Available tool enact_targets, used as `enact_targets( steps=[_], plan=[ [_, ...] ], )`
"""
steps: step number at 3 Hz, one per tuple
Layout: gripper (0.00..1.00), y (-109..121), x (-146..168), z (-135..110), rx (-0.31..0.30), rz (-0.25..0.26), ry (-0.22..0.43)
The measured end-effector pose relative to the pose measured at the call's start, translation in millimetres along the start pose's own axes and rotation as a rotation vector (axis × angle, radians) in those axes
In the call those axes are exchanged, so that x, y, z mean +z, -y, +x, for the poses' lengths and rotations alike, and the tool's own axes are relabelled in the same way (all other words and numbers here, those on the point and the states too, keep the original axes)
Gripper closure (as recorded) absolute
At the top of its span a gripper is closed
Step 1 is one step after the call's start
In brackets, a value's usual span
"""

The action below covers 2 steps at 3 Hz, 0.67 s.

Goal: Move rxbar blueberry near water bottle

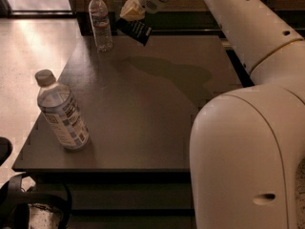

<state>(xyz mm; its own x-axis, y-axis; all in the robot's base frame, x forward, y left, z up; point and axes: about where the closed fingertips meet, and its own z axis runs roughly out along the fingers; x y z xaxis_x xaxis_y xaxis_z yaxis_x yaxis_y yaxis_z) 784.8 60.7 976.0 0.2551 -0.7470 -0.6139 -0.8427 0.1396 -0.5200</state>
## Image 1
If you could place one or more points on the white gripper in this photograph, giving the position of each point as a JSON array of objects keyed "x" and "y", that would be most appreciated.
[{"x": 132, "y": 10}]

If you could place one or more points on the dark blue rxbar wrapper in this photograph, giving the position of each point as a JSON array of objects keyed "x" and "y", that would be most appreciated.
[{"x": 135, "y": 30}]

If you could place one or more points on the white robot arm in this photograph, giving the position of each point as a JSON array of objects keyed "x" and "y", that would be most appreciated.
[{"x": 247, "y": 146}]

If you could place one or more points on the clear water bottle far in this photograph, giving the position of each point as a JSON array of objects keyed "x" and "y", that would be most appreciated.
[{"x": 100, "y": 24}]

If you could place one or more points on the labelled water bottle near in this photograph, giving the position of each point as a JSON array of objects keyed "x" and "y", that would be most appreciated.
[{"x": 60, "y": 108}]

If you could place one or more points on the black round object left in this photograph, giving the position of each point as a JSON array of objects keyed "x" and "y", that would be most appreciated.
[{"x": 5, "y": 149}]

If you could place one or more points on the grey drawer cabinet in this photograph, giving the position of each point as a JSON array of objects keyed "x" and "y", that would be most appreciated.
[{"x": 128, "y": 200}]

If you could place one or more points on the black chair base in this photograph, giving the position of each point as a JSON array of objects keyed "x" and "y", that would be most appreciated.
[{"x": 15, "y": 204}]

